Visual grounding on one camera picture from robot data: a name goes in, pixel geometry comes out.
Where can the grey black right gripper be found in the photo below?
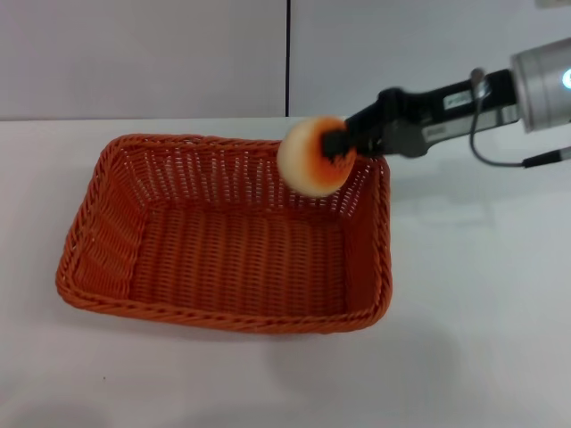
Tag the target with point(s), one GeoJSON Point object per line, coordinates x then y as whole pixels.
{"type": "Point", "coordinates": [446, 113]}

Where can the round toy bread bun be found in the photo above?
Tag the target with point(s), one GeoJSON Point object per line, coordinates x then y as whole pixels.
{"type": "Point", "coordinates": [303, 160]}

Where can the orange woven plastic basket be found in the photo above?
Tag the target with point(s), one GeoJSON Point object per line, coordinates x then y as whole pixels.
{"type": "Point", "coordinates": [232, 267]}

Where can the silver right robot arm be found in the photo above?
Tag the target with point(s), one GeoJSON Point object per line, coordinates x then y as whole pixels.
{"type": "Point", "coordinates": [544, 84]}

